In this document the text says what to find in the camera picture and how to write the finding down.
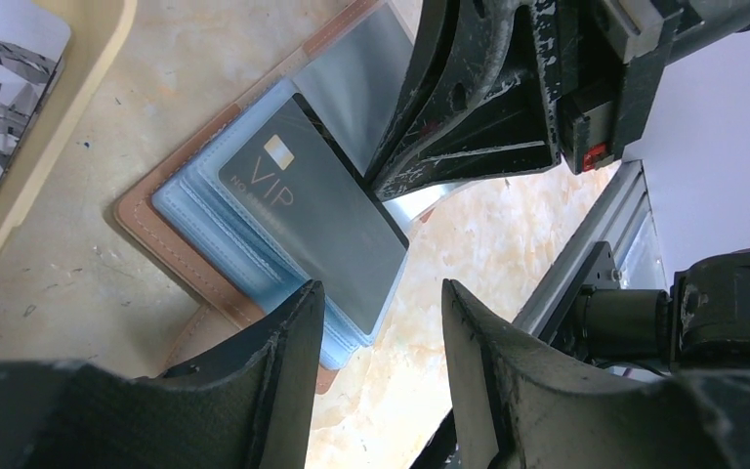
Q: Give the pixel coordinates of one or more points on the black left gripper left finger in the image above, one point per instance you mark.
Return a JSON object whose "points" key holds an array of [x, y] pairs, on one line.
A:
{"points": [[245, 403]]}

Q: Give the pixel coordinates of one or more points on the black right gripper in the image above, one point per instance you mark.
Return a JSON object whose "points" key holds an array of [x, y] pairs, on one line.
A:
{"points": [[480, 95]]}

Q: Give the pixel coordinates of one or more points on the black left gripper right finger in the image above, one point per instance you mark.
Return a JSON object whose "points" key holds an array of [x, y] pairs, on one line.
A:
{"points": [[519, 403]]}

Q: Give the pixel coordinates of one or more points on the thin credit card edge-on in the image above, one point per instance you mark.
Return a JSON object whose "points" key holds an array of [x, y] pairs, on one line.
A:
{"points": [[292, 179]]}

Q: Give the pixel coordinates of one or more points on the silver VIP credit card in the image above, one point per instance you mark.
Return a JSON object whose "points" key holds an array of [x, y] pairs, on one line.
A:
{"points": [[0, 110]]}

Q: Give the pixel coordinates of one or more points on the beige oval tray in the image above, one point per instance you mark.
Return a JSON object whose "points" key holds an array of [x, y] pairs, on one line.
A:
{"points": [[98, 31]]}

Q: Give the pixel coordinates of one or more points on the aluminium frame rail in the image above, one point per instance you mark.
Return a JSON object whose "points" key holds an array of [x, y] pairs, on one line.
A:
{"points": [[617, 243]]}

